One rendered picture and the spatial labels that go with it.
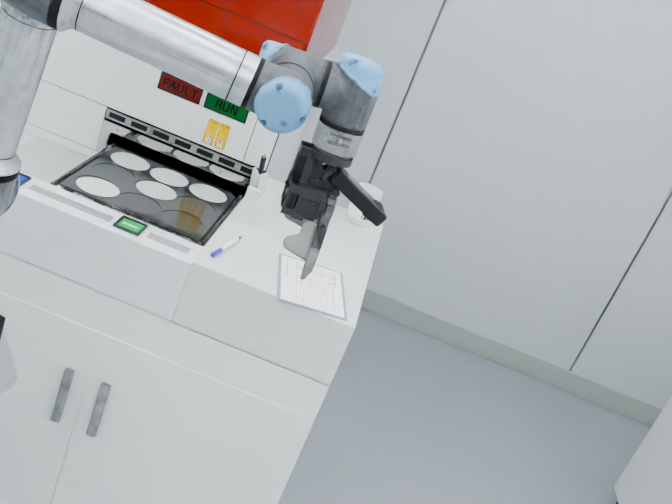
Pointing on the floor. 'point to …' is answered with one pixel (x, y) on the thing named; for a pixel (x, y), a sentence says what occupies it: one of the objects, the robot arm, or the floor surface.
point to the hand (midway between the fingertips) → (305, 262)
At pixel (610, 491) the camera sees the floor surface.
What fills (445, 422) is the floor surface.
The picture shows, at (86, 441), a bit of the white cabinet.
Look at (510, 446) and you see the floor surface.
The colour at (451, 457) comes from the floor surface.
